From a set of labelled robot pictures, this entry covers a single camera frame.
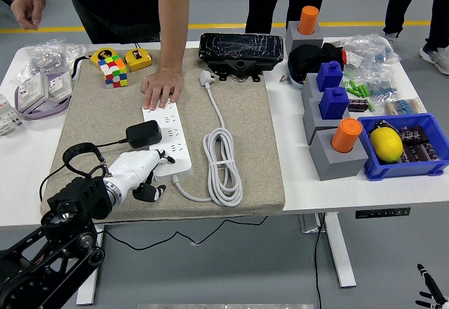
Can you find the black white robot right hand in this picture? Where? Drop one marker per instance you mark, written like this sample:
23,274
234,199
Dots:
432,284

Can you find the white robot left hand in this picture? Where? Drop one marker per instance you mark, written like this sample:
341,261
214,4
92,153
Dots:
133,168

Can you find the person's left hand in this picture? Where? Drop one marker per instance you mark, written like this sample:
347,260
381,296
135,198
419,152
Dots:
162,86

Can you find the person's right hand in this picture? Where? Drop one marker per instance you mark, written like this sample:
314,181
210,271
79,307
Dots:
28,7

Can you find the white power strip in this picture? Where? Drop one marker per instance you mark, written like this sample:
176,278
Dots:
172,119

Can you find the black plug adapter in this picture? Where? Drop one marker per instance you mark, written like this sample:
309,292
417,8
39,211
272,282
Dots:
144,133

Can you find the person's left forearm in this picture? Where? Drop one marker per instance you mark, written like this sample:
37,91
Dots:
173,24

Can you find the small yellow tape measure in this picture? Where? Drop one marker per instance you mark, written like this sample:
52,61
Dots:
137,59

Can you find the scrambled colour puzzle cube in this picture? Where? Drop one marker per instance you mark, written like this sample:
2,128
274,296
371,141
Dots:
114,72

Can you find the clear bag of metal parts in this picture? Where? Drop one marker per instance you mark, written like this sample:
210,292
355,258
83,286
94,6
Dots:
43,59

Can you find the round yellow tape measure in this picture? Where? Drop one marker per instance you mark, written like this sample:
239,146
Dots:
101,55

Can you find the white socket box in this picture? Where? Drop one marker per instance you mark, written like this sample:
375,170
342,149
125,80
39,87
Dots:
59,83
31,91

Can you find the black device in plastic wrap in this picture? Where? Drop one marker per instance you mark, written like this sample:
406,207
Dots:
240,47

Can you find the black table control panel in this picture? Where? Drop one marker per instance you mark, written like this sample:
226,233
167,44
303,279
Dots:
382,212

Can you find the white table leg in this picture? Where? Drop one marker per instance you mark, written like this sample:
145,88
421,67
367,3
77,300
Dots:
338,253
87,291

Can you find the grey-brown mat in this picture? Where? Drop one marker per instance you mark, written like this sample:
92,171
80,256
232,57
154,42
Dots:
245,147

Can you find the purple tray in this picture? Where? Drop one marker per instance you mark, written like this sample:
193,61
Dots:
38,114

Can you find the white circuit breaker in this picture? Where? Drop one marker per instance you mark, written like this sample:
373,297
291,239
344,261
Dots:
7,119

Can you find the blue plastic bin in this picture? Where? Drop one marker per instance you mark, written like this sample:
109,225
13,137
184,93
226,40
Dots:
400,170

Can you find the white bowl with blue rim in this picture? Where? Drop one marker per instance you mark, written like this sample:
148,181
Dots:
294,83

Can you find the dark brown capacitor pack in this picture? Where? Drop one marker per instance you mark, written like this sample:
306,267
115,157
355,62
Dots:
417,147

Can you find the grey square block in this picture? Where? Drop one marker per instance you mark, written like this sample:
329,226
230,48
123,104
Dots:
308,87
310,119
336,166
293,37

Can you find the black cloth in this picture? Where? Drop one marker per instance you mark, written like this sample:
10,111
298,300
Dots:
305,59

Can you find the yellow lemon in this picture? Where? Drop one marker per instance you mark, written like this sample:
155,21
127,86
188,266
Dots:
386,144

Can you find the orange cylinder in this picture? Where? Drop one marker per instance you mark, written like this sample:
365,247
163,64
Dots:
345,135
308,19

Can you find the blue block with knob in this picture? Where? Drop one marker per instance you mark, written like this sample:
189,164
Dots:
333,105
329,77

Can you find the small black clip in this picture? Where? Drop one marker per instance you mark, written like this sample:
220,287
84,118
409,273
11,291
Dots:
380,124

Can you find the clear bag of taped resistors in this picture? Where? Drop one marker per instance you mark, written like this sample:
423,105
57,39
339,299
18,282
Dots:
403,106

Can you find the small orange cap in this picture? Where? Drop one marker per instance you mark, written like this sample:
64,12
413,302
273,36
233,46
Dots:
344,57

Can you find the green battery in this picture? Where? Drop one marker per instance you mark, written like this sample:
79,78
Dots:
347,86
370,105
365,91
353,91

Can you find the small white carton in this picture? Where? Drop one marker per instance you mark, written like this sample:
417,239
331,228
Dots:
355,59

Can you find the clear bag of blue resistors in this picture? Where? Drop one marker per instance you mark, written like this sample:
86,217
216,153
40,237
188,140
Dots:
380,87

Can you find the large clear bag of resistors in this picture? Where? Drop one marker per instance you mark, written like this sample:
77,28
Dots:
375,47

